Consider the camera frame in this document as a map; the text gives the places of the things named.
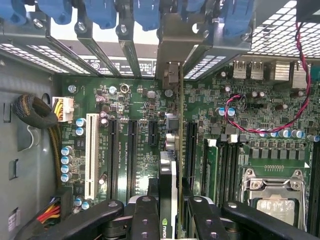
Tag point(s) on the blue slot latch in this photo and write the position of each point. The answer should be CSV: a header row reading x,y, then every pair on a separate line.
x,y
146,15
236,17
61,12
197,6
11,11
102,15

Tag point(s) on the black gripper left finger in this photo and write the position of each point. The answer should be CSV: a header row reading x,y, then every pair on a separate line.
x,y
146,220

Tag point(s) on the silver USB port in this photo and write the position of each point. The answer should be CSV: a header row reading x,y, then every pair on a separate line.
x,y
240,70
257,70

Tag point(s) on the silver CPU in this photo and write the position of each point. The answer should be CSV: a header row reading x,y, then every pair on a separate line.
x,y
275,211

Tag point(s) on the short black expansion slot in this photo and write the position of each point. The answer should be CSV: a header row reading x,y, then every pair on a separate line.
x,y
153,133

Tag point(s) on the black open PC case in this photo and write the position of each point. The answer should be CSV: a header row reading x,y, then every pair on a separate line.
x,y
272,42

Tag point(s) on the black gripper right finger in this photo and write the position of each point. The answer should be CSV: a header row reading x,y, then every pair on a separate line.
x,y
202,220

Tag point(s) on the black RAM slot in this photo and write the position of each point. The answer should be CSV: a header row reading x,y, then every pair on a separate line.
x,y
223,170
234,170

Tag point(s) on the metal CPU socket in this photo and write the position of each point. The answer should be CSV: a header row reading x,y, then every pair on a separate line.
x,y
275,188

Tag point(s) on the silver rear port block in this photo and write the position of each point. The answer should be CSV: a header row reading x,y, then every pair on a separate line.
x,y
282,71
300,75

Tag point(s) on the white power connector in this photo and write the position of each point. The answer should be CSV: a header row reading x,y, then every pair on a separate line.
x,y
65,107

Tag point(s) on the white expansion slot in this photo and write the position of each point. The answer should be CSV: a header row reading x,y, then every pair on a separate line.
x,y
91,155

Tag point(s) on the green motherboard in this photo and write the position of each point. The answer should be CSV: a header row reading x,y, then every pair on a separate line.
x,y
140,100

